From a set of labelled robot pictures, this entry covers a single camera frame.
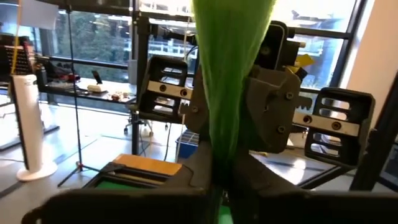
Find black wire rack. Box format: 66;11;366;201
0;34;35;82

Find yellow hanging cord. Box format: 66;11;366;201
10;0;23;75

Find white tower stand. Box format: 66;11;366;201
11;73;59;182

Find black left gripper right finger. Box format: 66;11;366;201
229;148;398;224

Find black phone stand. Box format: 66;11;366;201
91;70;103;85

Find white desk device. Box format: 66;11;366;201
86;83;108;93

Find red poppy flower bunch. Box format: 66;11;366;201
191;0;277;178

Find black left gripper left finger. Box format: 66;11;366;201
21;140;219;224

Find dark desk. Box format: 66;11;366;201
35;77;137;105

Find white paper sheet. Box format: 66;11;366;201
18;0;60;31

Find blue storage bin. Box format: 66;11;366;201
175;129;200;159

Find black tripod stand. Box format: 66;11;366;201
57;0;108;188

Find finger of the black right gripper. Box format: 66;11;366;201
304;86;376;169
137;55;190;124

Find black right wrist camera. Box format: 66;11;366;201
254;20;307;71

